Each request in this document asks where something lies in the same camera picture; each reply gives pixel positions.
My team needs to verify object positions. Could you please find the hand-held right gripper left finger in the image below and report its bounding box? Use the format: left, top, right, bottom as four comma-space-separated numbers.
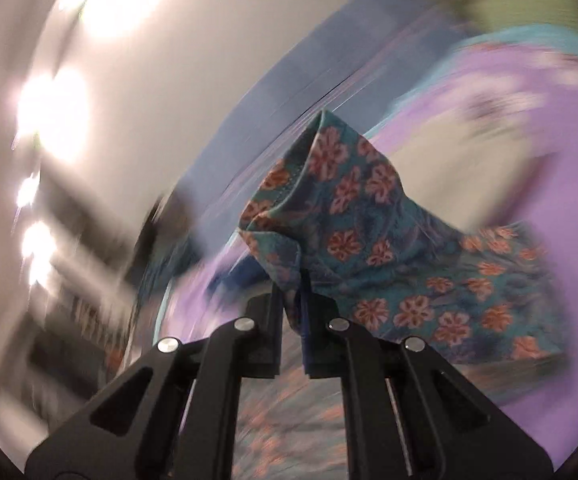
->
24, 292, 283, 480

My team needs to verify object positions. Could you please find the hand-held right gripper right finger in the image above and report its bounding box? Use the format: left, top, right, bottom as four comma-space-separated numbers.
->
294, 269, 554, 480

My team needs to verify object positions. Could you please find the teal floral garment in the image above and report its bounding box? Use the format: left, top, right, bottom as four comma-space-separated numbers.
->
238, 109, 572, 367

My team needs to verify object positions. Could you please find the stack of folded beige pink clothes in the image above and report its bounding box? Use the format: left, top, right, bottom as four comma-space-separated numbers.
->
369, 110, 537, 233

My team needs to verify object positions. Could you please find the blue plaid pillow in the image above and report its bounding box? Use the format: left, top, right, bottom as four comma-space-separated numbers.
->
179, 0, 470, 211

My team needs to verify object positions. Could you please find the purple floral bedsheet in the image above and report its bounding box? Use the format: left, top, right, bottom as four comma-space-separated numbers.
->
154, 25, 578, 411

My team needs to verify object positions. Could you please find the green pillow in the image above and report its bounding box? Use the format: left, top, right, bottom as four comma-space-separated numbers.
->
461, 0, 578, 36

